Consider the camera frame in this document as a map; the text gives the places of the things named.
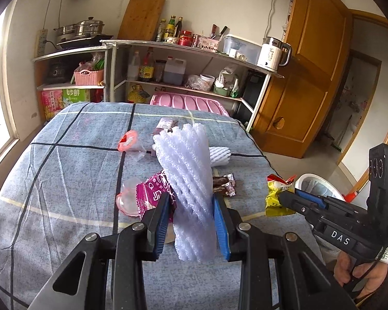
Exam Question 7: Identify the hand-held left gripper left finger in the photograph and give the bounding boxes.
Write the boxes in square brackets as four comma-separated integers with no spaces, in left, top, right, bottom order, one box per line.
[29,193,172,310]

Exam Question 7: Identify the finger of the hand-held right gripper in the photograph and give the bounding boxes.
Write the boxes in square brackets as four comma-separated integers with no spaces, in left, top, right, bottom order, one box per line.
[294,189,367,218]
[279,189,328,230]

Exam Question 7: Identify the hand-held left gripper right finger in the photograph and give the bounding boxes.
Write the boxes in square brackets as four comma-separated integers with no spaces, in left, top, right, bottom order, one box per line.
[213,193,357,310]

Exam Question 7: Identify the yellow snack packet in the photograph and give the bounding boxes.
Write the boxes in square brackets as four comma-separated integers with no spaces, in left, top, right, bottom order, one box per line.
[264,174,299,218]

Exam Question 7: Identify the white trash bin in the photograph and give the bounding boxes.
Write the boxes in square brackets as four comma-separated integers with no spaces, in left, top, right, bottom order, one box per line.
[294,173,347,204]

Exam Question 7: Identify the purple snack packet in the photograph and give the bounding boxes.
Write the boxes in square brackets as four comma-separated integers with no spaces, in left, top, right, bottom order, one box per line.
[136,170,179,224]

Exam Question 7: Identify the large white foam net sleeve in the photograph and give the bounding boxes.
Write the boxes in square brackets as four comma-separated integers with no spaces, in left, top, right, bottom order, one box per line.
[153,123,218,262]

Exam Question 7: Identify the person's right hand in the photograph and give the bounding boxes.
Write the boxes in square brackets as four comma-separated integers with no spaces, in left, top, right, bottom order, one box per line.
[333,251,388,301]

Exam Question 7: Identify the translucent bin liner bag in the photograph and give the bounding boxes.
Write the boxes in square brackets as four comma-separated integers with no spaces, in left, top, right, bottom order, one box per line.
[301,180,331,198]

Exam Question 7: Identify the brown chocolate wrapper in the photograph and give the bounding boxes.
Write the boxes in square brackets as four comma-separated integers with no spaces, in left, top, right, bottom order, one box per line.
[212,173,237,198]

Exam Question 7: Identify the pink clear plastic cup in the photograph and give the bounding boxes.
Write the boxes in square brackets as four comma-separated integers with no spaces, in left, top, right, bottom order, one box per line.
[115,177,140,216]

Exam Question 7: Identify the small white foam net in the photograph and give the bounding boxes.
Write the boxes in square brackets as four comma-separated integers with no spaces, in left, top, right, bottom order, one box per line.
[208,146,232,167]

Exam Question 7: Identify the small clear plastic cup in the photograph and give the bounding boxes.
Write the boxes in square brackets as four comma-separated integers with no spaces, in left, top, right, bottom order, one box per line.
[130,148,153,166]

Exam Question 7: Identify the clear cup with red lid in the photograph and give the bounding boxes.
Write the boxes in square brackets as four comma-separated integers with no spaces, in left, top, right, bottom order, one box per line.
[118,129,139,152]

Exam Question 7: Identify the small purple carton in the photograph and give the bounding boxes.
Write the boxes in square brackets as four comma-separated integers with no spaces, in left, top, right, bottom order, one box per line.
[154,118,179,135]

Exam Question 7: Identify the black box appliance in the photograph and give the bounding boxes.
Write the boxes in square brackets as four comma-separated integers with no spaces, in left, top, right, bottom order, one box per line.
[242,70,266,111]

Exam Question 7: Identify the pink plastic storage box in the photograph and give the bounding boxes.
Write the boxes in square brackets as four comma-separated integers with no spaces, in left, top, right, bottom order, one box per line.
[149,92,231,117]

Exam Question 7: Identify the wooden door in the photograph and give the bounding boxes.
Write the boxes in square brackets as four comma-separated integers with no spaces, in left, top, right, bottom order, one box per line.
[250,0,355,159]

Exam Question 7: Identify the green spray bottle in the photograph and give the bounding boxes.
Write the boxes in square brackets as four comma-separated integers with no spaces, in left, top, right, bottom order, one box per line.
[229,75,242,99]

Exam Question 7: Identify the yellow cooking oil bottle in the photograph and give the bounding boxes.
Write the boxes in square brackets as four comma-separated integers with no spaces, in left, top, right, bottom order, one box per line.
[127,84,151,104]

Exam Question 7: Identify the green plastic bowl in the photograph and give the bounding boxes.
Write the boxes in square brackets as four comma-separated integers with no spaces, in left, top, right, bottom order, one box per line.
[213,84,234,97]

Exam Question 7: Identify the white plastic tub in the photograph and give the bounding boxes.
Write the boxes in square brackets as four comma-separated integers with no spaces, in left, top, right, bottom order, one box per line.
[198,74,216,91]

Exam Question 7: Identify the crumpled clear plastic bag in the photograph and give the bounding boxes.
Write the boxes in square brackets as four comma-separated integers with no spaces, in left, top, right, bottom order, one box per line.
[184,74,203,90]

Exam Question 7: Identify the white electric kettle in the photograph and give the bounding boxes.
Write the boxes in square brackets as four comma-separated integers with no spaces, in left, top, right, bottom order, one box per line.
[256,36,293,72]

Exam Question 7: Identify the white food bag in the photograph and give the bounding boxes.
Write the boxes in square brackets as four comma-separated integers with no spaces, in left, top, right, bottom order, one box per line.
[218,66,239,87]

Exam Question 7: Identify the dark liquid plastic jug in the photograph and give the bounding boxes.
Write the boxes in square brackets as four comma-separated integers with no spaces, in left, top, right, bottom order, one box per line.
[163,56,187,85]

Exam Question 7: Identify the dark glass jar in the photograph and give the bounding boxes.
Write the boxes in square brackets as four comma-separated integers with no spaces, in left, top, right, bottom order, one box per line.
[154,59,167,83]

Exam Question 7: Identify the dark soy sauce bottle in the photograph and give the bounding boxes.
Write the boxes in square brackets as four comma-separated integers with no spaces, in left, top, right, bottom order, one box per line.
[139,47,155,82]

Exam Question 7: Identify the clear plastic bottle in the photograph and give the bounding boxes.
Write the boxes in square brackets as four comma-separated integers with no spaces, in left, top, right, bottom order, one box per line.
[127,50,141,81]

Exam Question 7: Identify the clear storage box white lid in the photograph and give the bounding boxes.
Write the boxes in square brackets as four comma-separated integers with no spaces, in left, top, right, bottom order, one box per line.
[222,34,263,65]

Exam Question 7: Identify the pink woven basket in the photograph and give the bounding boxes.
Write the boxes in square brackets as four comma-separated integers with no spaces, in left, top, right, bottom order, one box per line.
[73,68,105,87]

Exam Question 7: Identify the pink utensil holder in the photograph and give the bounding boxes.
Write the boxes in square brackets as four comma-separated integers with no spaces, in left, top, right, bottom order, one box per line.
[198,37,221,52]

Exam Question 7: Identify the large metal shelf rack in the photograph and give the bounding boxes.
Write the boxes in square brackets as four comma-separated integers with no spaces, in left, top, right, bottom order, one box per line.
[100,39,286,133]

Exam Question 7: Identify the black kitchen appliance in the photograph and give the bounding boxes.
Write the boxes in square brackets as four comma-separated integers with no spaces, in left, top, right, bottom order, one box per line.
[46,59,69,83]

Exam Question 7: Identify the red jar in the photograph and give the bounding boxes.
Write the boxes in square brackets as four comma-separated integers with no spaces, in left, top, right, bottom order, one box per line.
[178,30,193,47]

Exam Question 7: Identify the kitchen knives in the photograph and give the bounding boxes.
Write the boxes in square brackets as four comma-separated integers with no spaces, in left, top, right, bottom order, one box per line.
[210,24,229,40]

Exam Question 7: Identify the small metal shelf rack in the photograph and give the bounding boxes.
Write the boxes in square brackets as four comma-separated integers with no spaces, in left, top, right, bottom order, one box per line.
[32,45,113,104]

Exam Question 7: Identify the green glass bottle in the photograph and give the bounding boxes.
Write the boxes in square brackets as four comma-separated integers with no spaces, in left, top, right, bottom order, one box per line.
[166,15,177,38]

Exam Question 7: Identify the black induction cooker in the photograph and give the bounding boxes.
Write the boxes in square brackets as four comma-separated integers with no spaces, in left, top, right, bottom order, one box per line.
[56,34,114,48]

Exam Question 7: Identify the wooden cutting board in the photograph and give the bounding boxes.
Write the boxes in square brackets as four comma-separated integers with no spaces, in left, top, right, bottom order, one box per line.
[117,0,166,41]

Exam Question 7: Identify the steel pot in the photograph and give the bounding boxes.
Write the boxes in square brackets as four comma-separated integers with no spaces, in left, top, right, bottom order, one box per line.
[54,16,106,44]

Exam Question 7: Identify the white power strip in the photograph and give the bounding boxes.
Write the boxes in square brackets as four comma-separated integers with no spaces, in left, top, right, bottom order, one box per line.
[35,29,49,58]

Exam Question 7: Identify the wooden door frame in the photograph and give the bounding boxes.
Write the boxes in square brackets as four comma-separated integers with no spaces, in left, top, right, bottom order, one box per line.
[339,9,388,195]

